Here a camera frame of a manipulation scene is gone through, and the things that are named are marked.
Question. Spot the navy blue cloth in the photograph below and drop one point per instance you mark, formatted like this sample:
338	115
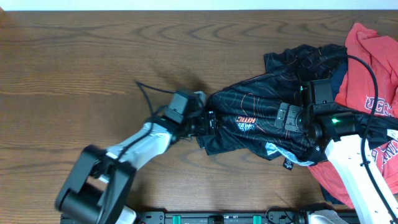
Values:
336	81

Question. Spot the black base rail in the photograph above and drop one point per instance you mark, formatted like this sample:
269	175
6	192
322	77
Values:
319	213

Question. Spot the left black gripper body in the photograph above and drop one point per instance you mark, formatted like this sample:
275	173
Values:
199	127

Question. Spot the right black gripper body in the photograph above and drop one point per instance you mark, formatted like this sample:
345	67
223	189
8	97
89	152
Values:
296	119

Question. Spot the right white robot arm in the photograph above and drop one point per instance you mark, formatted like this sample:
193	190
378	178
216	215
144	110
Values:
341	137

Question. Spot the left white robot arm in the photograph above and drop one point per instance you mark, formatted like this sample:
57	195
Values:
97	187

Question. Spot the black orange-patterned jersey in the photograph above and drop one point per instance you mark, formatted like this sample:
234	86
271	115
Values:
246	111

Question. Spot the red printed t-shirt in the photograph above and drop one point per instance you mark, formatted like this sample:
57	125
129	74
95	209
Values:
357	92

